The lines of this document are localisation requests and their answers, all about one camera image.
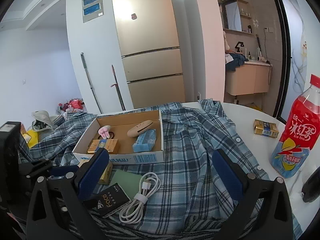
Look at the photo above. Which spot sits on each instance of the red iced tea bottle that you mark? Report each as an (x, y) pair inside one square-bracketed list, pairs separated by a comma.
[(297, 130)]

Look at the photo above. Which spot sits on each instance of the mirror cabinet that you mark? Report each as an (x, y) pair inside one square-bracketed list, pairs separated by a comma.
[(232, 15)]

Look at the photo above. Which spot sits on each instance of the gold refrigerator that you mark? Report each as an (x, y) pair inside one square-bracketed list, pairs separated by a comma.
[(147, 30)]

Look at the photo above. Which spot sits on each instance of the pale pink cloth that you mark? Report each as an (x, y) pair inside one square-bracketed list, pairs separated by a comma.
[(227, 43)]

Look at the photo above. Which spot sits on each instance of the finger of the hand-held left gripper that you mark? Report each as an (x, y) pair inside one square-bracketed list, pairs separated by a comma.
[(62, 170), (35, 167)]

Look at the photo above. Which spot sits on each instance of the blue plaid shirt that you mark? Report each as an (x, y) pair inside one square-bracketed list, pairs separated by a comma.
[(195, 142)]

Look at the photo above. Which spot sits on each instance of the yellow plastic bag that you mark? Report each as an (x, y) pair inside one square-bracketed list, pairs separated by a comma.
[(31, 137)]

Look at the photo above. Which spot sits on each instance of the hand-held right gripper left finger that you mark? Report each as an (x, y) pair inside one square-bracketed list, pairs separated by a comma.
[(93, 173)]

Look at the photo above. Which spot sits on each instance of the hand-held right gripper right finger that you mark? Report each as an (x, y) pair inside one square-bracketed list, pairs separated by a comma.
[(227, 175)]

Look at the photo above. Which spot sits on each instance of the shallow cardboard box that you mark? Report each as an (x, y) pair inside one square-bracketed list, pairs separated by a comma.
[(120, 125)]

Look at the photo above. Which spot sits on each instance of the gold cigarette pack blue label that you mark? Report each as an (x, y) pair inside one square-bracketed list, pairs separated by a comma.
[(103, 146)]

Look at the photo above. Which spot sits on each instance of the pink fridge magnet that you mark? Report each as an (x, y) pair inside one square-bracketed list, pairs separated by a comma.
[(134, 16)]

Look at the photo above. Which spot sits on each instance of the black cigarette pack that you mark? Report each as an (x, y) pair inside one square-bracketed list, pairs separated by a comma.
[(110, 200)]

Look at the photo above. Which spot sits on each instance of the white wall socket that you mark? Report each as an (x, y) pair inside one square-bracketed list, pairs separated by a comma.
[(268, 29)]

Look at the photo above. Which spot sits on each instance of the dark framed glass door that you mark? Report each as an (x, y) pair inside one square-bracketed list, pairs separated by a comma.
[(283, 55)]

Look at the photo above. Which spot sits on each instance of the grey mop pole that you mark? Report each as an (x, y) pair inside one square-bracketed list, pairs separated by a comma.
[(90, 82)]

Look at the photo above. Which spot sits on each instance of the blue tissue pack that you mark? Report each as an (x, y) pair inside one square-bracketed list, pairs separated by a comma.
[(146, 141)]

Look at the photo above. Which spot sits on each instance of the green card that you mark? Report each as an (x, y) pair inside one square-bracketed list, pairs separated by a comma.
[(127, 185)]

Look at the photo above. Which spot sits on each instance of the black faucet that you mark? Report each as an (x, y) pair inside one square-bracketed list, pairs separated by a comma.
[(238, 46)]

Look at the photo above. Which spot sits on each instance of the blue clothes pile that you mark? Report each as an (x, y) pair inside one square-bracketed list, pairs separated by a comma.
[(236, 61)]

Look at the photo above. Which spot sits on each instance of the small gold cigarette pack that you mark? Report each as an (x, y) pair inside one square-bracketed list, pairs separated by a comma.
[(266, 128)]

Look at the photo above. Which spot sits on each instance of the white hair dryer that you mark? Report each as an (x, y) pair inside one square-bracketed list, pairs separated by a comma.
[(261, 59)]

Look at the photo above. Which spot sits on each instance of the beige vanity cabinet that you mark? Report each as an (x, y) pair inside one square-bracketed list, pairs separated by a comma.
[(245, 78)]

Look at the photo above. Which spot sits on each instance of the red plastic bags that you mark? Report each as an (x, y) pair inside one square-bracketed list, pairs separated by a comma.
[(72, 104)]

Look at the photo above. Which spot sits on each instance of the grey wall panel blue windows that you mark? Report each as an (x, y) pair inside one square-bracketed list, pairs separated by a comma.
[(92, 5)]

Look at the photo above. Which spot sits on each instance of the cola bottle blue label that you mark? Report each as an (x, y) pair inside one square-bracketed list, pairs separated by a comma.
[(311, 190)]

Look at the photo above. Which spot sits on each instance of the tan cigarette pack red label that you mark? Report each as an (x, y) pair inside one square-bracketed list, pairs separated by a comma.
[(107, 173)]

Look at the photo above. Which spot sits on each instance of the grey white plastic bag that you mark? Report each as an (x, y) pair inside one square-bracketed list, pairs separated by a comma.
[(41, 118)]

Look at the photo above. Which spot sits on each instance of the beige oval case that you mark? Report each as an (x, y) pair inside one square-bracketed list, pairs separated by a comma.
[(140, 127)]

